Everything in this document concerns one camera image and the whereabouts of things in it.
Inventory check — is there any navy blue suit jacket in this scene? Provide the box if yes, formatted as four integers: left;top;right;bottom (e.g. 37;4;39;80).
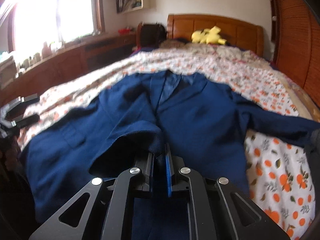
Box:
22;71;319;239

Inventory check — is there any long wooden desk cabinet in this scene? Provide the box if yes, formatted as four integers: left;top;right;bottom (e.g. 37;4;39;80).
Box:
1;32;136;106

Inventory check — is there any pink bottle on sill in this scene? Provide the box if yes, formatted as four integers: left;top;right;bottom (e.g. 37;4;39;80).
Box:
41;42;52;59

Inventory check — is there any orange floral bed sheet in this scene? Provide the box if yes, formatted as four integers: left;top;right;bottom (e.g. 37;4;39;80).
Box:
18;44;319;239

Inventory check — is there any red bowl on desk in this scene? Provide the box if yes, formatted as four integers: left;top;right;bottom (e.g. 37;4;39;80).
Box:
118;28;131;35

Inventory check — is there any dark backpack on chair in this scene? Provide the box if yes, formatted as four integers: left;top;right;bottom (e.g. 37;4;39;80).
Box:
136;22;167;49

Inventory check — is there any yellow plush toy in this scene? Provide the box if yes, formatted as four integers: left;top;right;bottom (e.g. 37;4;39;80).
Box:
191;26;227;45

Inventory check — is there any wooden headboard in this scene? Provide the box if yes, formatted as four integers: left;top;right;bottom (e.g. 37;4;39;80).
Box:
166;13;265;57

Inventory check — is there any wooden wardrobe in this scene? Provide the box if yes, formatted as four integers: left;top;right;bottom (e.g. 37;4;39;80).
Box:
271;0;319;105

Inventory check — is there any window with brown frame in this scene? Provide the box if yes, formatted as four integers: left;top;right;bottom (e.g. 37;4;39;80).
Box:
1;0;105;55

